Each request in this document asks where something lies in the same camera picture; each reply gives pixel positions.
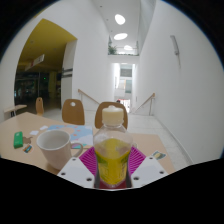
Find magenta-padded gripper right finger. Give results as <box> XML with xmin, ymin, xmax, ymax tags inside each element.
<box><xmin>127</xmin><ymin>146</ymin><xmax>169</xmax><ymax>189</ymax></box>

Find hanging white and red sign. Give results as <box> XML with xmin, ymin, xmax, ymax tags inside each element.
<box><xmin>23</xmin><ymin>53</ymin><xmax>46</xmax><ymax>72</ymax></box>

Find small colourful sticker card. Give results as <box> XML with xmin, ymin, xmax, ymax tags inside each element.
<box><xmin>151</xmin><ymin>150</ymin><xmax>167</xmax><ymax>161</ymax></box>
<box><xmin>22</xmin><ymin>143</ymin><xmax>35</xmax><ymax>155</ymax></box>

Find oval ceiling lights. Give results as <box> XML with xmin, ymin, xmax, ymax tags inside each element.
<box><xmin>113</xmin><ymin>13</ymin><xmax>135</xmax><ymax>52</ymax></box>

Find wooden chair with oval cutout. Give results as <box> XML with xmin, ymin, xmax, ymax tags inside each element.
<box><xmin>94</xmin><ymin>101</ymin><xmax>129</xmax><ymax>131</ymax></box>
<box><xmin>61</xmin><ymin>98</ymin><xmax>86</xmax><ymax>126</ymax></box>
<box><xmin>35</xmin><ymin>96</ymin><xmax>46</xmax><ymax>117</ymax></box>

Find green potted plant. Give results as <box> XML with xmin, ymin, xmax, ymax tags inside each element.
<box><xmin>107</xmin><ymin>44</ymin><xmax>119</xmax><ymax>56</ymax></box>

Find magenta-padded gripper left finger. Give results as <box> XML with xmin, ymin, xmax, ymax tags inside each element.
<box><xmin>57</xmin><ymin>146</ymin><xmax>101</xmax><ymax>189</ymax></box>

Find wooden stair handrail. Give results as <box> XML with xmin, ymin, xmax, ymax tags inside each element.
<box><xmin>133</xmin><ymin>92</ymin><xmax>157</xmax><ymax>116</ymax></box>
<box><xmin>77</xmin><ymin>88</ymin><xmax>101</xmax><ymax>105</ymax></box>

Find small wooden side table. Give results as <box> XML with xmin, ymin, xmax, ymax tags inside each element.
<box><xmin>3</xmin><ymin>104</ymin><xmax>28</xmax><ymax>118</ymax></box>

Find small green box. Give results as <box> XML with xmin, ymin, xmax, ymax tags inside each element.
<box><xmin>13</xmin><ymin>130</ymin><xmax>24</xmax><ymax>150</ymax></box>

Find white mug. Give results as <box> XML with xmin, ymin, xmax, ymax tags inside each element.
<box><xmin>35</xmin><ymin>129</ymin><xmax>85</xmax><ymax>171</ymax></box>

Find dark sign on pillar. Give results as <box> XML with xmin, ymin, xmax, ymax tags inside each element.
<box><xmin>60</xmin><ymin>68</ymin><xmax>74</xmax><ymax>79</ymax></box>

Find clear bottle with yellow label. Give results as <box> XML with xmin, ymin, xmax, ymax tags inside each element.
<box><xmin>93</xmin><ymin>105</ymin><xmax>134</xmax><ymax>187</ymax></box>

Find grey wall-mounted fixture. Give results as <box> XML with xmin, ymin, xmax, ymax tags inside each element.
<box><xmin>169</xmin><ymin>34</ymin><xmax>181</xmax><ymax>68</ymax></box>

